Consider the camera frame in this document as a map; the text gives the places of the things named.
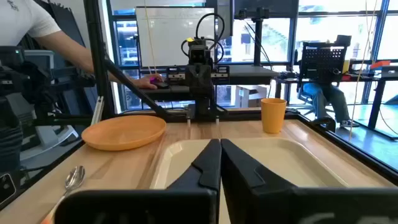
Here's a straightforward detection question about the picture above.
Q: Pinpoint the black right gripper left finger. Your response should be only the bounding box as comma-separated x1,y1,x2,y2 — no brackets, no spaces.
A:
54,139,223,224

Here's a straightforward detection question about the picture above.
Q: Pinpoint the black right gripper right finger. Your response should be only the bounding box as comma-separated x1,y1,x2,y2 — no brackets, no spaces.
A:
221,138,398,224

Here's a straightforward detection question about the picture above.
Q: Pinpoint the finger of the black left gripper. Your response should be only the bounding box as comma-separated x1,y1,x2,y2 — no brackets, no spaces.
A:
200,67,215,97
186,67,201,97

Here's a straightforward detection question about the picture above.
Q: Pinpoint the orange plastic cup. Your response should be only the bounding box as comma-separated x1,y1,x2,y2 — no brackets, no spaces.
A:
260,98,287,134

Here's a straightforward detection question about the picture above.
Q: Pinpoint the orange plastic plate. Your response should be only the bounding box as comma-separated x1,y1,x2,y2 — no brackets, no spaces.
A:
81,114,167,152

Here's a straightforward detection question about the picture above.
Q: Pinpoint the beige plastic tray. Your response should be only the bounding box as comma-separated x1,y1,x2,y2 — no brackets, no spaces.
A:
149,137,348,224

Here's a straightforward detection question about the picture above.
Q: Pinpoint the person's hand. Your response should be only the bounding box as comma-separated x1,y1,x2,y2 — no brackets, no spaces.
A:
133,73,164,90

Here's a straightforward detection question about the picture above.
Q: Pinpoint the white screen monitor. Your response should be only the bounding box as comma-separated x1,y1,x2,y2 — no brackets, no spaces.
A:
136,6,216,68

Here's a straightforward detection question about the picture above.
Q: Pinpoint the grey standing desk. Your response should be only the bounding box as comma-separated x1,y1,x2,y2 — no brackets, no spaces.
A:
139,64,280,102

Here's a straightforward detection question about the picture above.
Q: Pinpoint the white box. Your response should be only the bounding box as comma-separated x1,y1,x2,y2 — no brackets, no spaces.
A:
234,85,268,108

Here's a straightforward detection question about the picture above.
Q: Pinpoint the seated person in jeans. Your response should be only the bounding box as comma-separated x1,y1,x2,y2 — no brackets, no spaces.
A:
297,34,352,125

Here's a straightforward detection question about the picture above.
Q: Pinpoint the black work table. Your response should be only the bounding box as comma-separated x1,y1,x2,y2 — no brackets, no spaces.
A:
275,65,398,139

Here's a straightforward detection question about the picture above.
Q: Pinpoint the black machine assembly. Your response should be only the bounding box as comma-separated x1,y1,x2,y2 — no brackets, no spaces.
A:
0,45,96,131

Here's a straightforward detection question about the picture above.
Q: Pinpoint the orange object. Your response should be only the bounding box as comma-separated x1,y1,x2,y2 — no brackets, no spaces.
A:
369,60,391,70

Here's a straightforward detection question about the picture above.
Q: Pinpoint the black smartphone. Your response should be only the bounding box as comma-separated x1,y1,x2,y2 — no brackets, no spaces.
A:
0,172,17,206

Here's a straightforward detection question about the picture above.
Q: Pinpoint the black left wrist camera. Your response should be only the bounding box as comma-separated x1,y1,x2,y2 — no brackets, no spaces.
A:
188,37,210,65

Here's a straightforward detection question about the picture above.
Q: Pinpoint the yellow cable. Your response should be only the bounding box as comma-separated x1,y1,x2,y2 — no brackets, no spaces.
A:
144,0,158,75
348,0,379,141

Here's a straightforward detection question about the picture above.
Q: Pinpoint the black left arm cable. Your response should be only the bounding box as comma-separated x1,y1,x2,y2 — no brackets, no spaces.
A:
181,12,225,65

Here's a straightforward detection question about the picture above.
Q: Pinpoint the metal spoon with orange handle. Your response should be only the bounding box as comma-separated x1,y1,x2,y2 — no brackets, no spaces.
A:
40,165,86,224

